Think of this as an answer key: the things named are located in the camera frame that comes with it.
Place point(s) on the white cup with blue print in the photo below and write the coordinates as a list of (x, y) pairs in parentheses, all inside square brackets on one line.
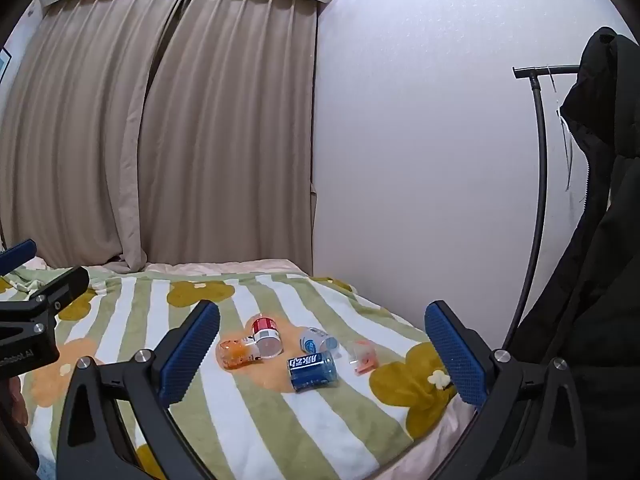
[(312, 341)]

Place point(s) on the red and white cup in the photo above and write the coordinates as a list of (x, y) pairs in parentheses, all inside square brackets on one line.
[(265, 332)]

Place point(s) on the striped floral blanket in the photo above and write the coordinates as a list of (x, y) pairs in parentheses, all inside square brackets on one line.
[(250, 430)]

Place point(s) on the framed wall picture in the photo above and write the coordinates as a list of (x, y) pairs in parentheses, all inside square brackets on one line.
[(4, 65)]

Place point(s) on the black jacket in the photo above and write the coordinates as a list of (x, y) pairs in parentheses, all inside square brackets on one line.
[(600, 260)]

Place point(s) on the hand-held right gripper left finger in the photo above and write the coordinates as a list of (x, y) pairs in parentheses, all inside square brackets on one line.
[(189, 355)]

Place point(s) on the beige curtain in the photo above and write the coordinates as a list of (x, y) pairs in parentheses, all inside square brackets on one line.
[(225, 135), (75, 135)]

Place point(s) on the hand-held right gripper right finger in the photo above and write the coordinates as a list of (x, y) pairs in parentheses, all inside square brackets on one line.
[(456, 357)]

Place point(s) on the person's left hand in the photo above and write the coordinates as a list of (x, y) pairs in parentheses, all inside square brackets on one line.
[(19, 402)]

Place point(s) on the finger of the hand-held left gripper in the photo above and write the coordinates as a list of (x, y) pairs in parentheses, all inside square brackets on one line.
[(65, 285), (17, 255)]

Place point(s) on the black clothes rack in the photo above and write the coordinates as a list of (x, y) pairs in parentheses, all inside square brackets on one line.
[(540, 160)]

